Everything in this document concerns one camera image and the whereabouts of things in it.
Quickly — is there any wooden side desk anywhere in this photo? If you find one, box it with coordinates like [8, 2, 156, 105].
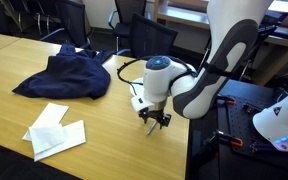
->
[153, 0, 288, 86]

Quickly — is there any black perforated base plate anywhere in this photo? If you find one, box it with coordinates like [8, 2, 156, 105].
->
[216, 79, 288, 158]

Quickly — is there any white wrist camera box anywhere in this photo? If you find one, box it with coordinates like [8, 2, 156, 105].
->
[130, 95, 156, 116]

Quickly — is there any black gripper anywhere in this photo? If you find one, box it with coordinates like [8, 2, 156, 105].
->
[138, 108, 173, 130]

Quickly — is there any black mesh office chair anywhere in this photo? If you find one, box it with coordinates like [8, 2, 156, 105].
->
[107, 0, 152, 53]
[39, 0, 92, 50]
[116, 12, 179, 60]

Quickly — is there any black clamp with orange handle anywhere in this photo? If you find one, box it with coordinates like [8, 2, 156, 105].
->
[216, 94, 237, 106]
[207, 129, 245, 149]

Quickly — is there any navy blue cloth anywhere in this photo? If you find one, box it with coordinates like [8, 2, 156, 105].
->
[11, 43, 116, 101]

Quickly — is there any white paper napkin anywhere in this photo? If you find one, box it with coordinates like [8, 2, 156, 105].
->
[33, 119, 87, 163]
[21, 102, 70, 142]
[28, 123, 66, 155]

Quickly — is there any small black bracket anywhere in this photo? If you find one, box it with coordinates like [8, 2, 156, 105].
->
[242, 103, 262, 116]

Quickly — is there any orange and grey marker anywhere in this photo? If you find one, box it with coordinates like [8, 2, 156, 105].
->
[146, 121, 159, 136]

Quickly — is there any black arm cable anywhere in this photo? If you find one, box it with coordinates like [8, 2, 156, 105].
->
[116, 55, 199, 98]

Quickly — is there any black cable strap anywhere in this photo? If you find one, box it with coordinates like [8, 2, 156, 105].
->
[203, 61, 239, 80]

